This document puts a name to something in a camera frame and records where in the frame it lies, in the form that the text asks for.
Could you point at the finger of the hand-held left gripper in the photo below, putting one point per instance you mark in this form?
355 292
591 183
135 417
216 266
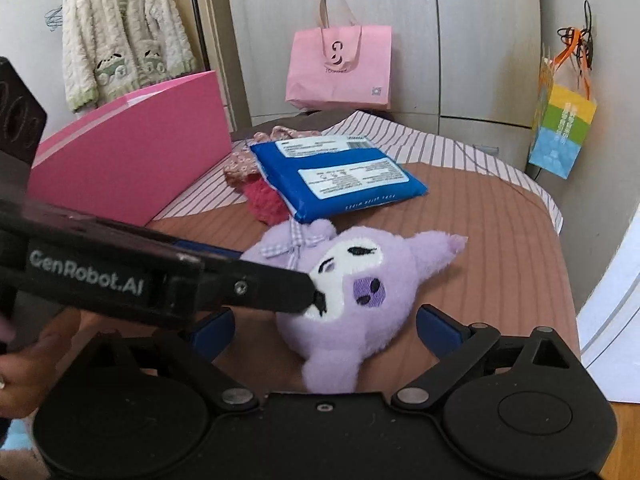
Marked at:
260 287
210 251

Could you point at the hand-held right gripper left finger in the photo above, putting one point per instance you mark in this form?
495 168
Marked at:
217 335

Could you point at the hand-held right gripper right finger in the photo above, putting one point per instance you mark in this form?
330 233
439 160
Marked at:
440 330

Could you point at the purple plush toy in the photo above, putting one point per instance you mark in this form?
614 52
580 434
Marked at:
380 330

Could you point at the pink cardboard box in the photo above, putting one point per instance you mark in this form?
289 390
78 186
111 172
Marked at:
140 160

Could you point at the person's left hand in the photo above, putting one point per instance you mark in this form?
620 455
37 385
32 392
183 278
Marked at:
30 380

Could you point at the red knitted cloth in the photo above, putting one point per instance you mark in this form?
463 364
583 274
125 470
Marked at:
265 200

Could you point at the floral fabric scrunchie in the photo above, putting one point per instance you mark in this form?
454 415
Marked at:
240 170

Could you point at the blue wet wipes packet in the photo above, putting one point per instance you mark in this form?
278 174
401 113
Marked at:
350 180

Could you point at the white door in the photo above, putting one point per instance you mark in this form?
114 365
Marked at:
620 335

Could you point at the striped bed sheet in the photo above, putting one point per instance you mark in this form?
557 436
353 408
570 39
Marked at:
450 145

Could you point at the light blue cloth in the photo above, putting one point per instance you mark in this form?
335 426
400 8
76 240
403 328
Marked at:
17 440

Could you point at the light wooden board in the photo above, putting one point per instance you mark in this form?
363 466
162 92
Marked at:
215 35

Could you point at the pink paper bag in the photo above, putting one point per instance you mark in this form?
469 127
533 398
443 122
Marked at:
340 75

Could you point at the colourful striped paper bag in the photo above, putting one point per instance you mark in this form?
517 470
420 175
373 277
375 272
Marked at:
560 130

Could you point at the black metal clothes rack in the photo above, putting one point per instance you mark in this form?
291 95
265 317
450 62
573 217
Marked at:
194 10

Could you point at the white and green cardigan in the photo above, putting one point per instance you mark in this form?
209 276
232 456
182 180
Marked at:
125 20

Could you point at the blue clothes hangers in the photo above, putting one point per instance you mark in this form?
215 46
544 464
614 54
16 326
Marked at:
52 17

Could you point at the light wood wardrobe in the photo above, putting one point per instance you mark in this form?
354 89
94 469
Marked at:
450 35

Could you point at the light wood cabinet panel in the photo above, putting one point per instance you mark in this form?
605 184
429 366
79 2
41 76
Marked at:
610 35

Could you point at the black wall hook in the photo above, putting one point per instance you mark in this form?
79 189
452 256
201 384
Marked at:
588 20

